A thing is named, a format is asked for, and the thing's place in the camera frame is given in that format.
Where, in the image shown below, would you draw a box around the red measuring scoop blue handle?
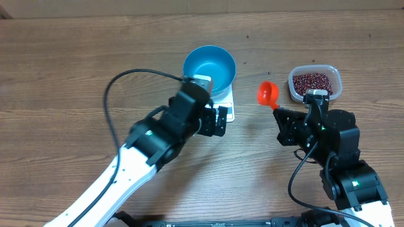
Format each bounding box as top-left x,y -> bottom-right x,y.
257,81 -> 279,110

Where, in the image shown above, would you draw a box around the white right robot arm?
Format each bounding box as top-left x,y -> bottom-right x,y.
273,107 -> 394,226

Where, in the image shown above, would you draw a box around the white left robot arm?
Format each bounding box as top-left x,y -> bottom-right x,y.
47,79 -> 227,226

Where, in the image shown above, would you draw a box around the white digital kitchen scale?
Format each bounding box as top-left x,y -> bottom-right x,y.
211,85 -> 235,123

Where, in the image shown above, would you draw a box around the blue metal bowl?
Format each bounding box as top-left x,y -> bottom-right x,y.
182,45 -> 237,96

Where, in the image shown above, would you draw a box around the red adzuki beans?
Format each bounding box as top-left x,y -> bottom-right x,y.
292,73 -> 333,96

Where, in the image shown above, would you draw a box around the clear plastic food container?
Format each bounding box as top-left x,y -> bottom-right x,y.
288,64 -> 343,102

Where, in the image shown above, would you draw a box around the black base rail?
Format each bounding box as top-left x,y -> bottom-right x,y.
104,206 -> 348,227

